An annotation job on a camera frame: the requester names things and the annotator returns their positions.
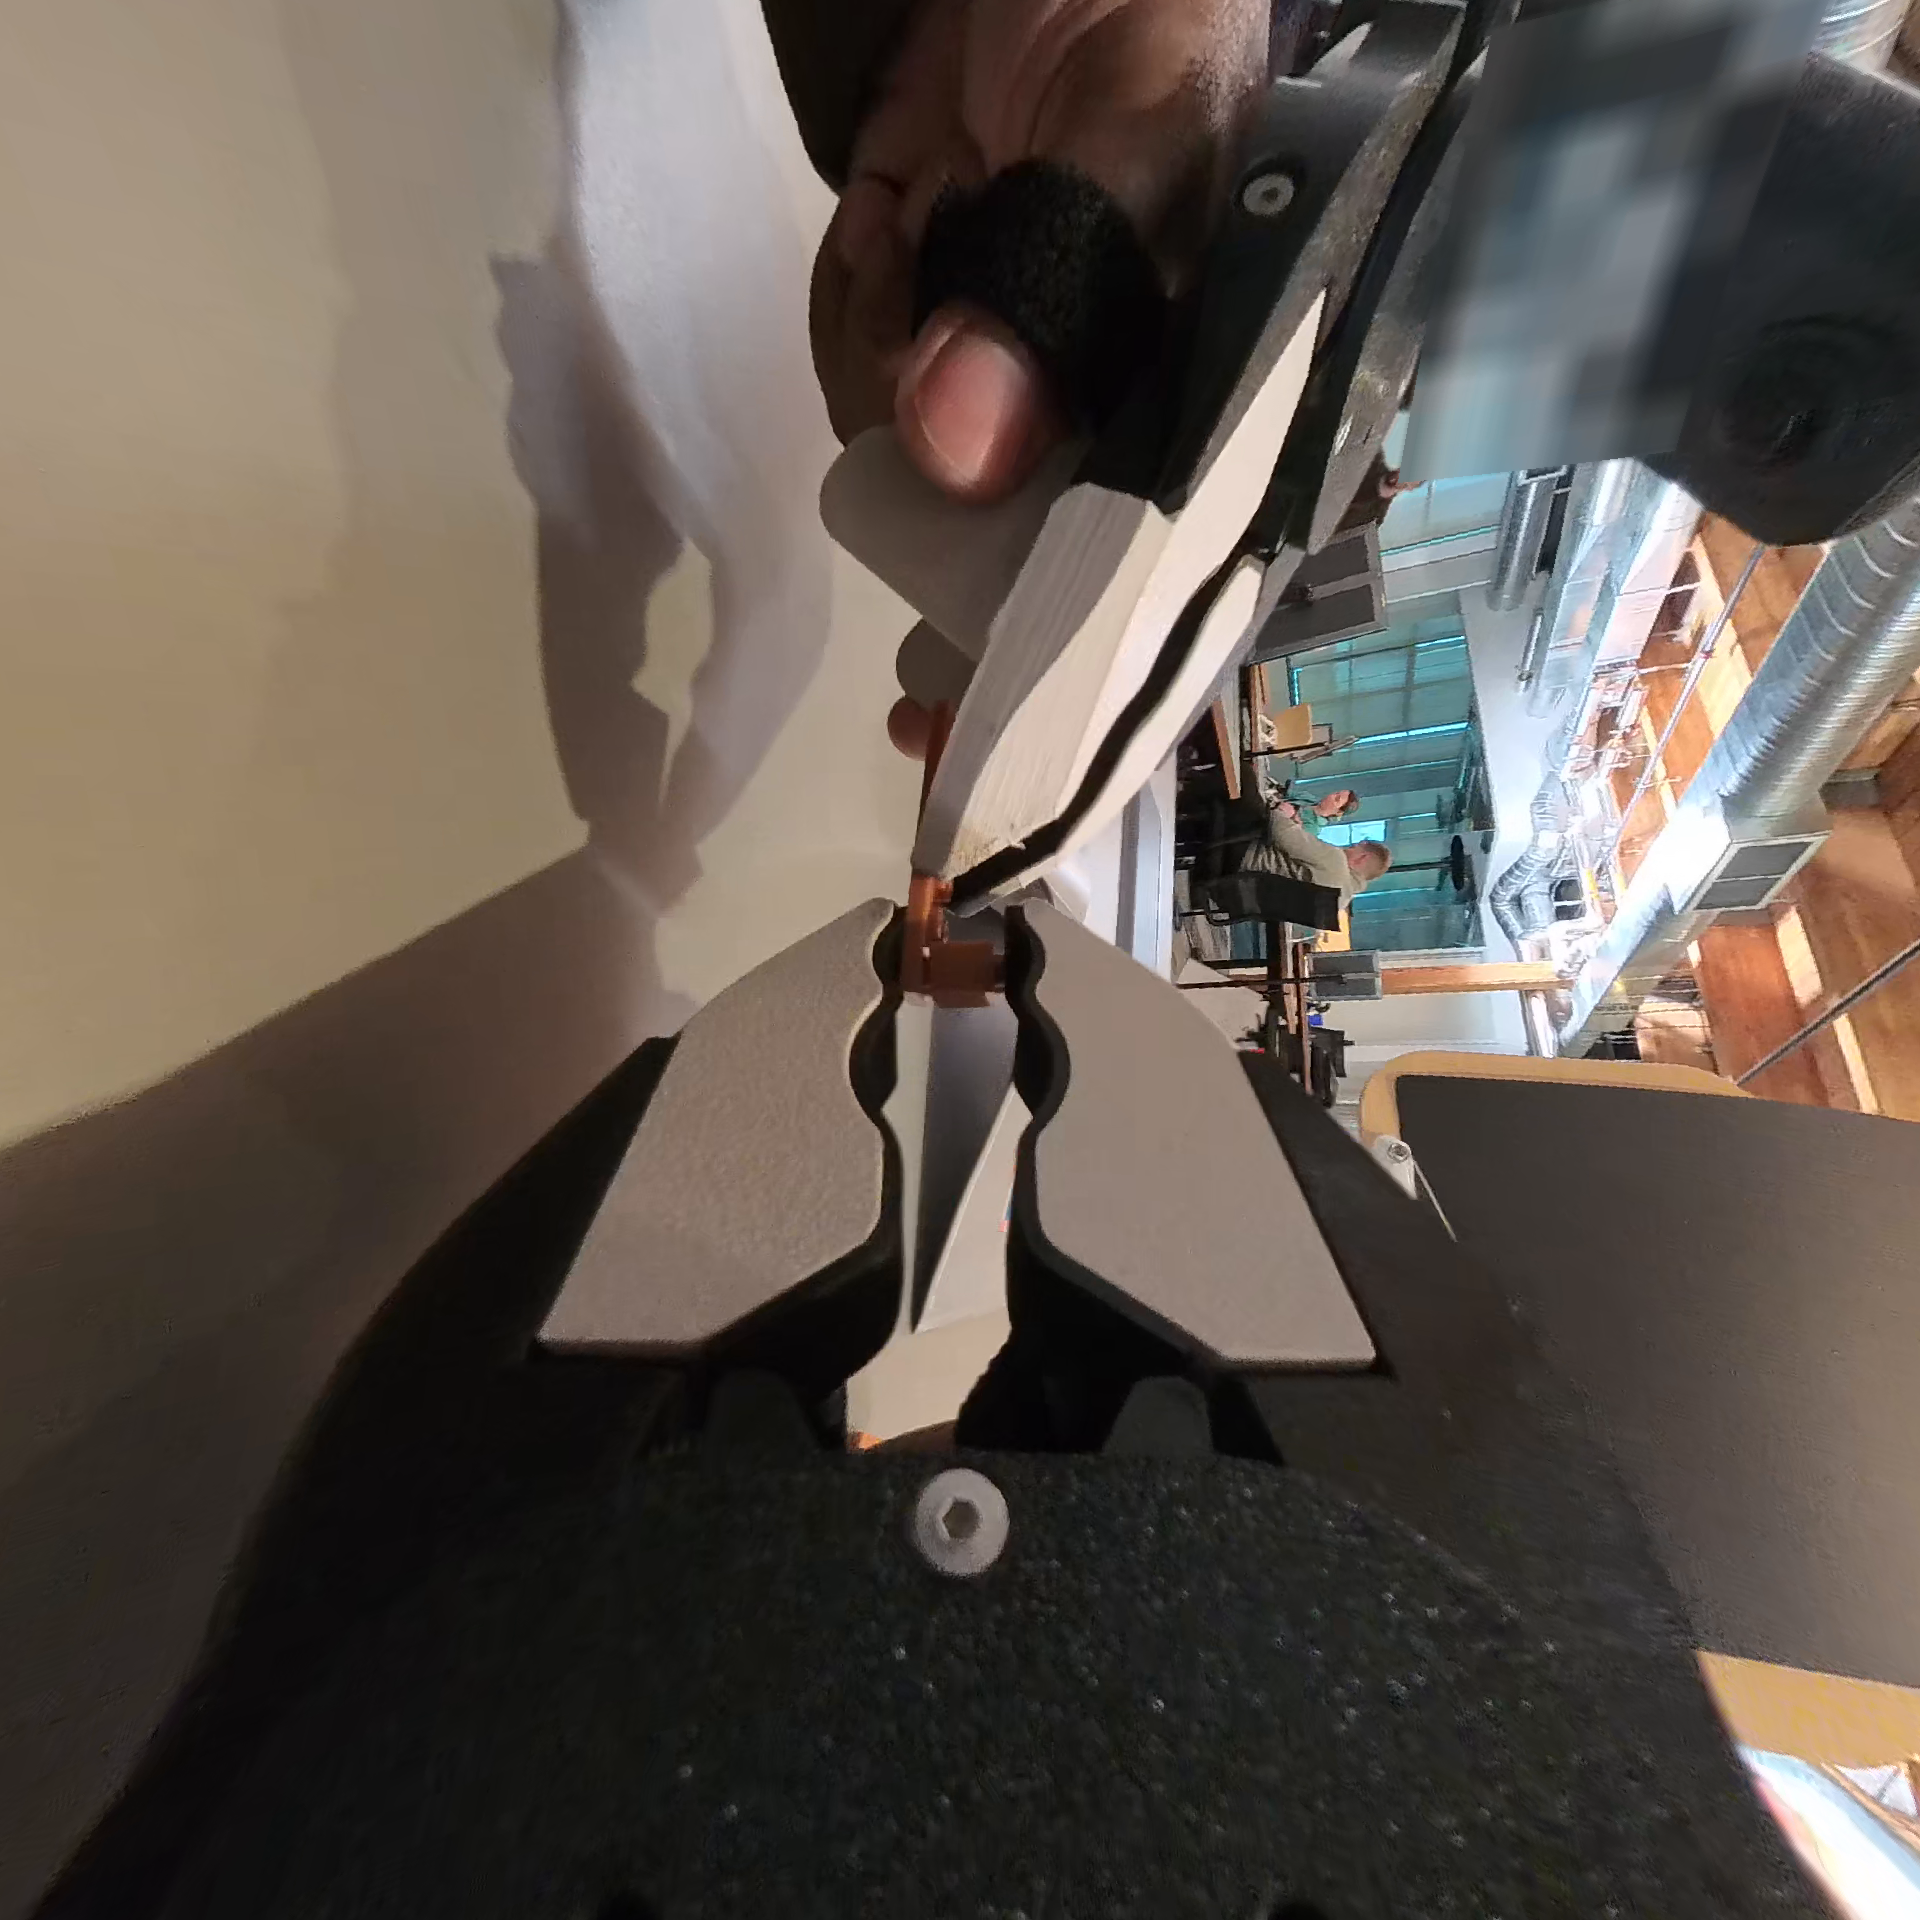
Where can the grey desk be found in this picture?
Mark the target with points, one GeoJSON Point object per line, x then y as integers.
{"type": "Point", "coordinates": [301, 451]}

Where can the long orange studded plate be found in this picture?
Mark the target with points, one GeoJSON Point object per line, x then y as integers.
{"type": "Point", "coordinates": [934, 780]}

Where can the metal air vent box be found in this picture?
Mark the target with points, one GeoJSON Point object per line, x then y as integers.
{"type": "Point", "coordinates": [1756, 873]}

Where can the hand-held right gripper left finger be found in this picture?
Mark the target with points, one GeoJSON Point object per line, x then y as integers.
{"type": "Point", "coordinates": [721, 1185]}

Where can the large spiral air duct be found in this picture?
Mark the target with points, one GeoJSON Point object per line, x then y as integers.
{"type": "Point", "coordinates": [1800, 705]}

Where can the black monitor on stand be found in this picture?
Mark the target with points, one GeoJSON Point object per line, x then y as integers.
{"type": "Point", "coordinates": [1336, 599]}

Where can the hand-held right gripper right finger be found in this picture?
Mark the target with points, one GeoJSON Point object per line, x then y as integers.
{"type": "Point", "coordinates": [1185, 1200]}

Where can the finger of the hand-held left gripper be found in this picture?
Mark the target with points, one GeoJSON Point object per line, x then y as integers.
{"type": "Point", "coordinates": [1079, 644]}
{"type": "Point", "coordinates": [1171, 721]}

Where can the wood-edged black table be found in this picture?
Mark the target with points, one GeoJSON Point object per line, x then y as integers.
{"type": "Point", "coordinates": [1652, 1320]}

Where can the slim spiral air duct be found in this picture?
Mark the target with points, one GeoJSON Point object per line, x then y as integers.
{"type": "Point", "coordinates": [1560, 569]}

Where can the tan two-stud brick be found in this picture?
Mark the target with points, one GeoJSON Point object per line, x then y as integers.
{"type": "Point", "coordinates": [953, 960]}

